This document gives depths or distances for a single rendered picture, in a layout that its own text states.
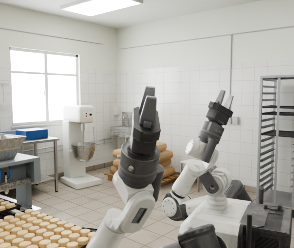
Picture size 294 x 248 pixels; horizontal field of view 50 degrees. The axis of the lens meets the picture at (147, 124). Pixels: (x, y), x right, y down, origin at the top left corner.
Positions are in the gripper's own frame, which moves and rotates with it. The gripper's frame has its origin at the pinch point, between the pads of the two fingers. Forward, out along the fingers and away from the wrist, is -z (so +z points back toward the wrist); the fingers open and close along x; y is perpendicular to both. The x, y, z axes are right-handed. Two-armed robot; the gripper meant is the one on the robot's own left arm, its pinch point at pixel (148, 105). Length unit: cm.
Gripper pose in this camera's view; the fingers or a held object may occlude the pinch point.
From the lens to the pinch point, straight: 65.5
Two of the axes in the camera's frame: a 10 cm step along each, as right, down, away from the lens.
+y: 9.9, 1.2, 1.1
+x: -0.4, -4.7, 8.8
